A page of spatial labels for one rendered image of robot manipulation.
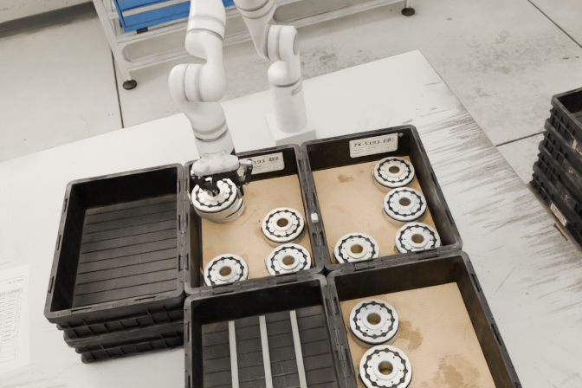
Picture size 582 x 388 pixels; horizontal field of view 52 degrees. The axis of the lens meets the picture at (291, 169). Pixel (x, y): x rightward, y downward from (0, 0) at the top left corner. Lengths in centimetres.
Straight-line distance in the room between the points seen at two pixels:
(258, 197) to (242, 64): 192
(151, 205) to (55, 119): 188
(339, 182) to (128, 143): 77
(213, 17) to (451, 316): 78
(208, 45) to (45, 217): 95
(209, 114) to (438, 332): 65
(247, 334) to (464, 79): 218
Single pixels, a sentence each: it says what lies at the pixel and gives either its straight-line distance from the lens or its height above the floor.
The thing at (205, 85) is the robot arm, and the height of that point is 133.
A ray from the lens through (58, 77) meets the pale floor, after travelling 373.
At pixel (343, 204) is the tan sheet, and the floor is 83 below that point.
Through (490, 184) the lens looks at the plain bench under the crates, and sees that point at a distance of 176.
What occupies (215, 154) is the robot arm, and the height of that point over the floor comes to 117.
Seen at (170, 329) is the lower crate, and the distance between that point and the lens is 142.
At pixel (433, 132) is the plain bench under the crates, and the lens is 188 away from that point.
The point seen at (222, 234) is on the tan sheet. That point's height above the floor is 83.
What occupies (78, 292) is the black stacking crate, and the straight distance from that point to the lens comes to 152.
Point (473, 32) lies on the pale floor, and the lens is 356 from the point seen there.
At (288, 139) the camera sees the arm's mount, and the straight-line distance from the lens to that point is 176.
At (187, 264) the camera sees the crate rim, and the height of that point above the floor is 92.
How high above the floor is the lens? 199
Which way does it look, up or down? 46 degrees down
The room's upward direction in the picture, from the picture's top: 9 degrees counter-clockwise
